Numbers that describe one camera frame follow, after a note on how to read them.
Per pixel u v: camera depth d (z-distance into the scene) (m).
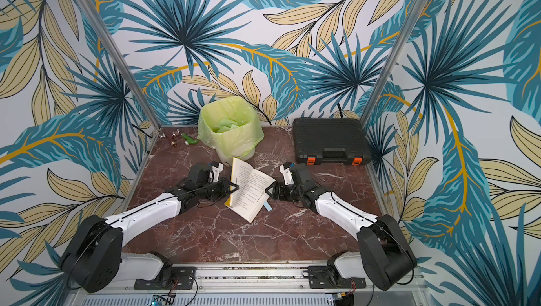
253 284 0.73
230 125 1.02
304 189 0.67
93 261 0.41
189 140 1.10
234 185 0.83
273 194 0.76
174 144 1.10
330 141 1.04
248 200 0.88
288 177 0.79
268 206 0.88
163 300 0.72
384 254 0.42
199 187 0.66
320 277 0.73
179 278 0.73
